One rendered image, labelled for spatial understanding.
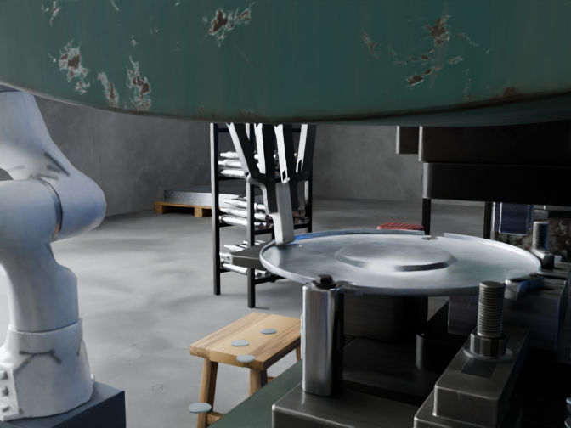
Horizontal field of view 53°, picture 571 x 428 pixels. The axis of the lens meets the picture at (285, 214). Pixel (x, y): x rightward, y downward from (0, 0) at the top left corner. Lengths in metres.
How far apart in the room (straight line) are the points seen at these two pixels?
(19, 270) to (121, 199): 5.60
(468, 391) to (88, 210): 0.79
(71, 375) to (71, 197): 0.30
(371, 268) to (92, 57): 0.44
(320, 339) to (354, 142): 7.35
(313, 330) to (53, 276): 0.62
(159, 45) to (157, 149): 6.84
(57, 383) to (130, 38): 0.94
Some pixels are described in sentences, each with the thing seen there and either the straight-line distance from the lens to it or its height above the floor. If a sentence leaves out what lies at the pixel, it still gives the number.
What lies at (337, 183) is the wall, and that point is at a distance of 7.92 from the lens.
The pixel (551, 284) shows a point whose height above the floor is 0.78.
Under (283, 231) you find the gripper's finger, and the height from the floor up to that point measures 0.80.
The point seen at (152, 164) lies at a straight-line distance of 6.93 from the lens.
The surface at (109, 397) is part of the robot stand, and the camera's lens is 1.12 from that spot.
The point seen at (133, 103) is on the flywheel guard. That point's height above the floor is 0.93.
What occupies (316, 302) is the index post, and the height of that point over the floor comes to 0.78.
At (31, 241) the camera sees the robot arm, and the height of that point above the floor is 0.75.
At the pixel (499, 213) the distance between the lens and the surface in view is 0.59.
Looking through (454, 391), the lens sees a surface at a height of 0.75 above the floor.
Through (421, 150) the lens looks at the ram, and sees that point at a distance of 0.54.
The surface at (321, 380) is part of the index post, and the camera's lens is 0.48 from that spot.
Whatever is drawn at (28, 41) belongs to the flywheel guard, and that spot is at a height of 0.95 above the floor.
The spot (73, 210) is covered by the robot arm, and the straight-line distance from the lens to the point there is 1.03.
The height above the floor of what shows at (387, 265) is 0.79.
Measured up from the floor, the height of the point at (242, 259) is 0.78.
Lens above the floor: 0.92
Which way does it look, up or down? 8 degrees down
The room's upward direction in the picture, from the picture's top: straight up
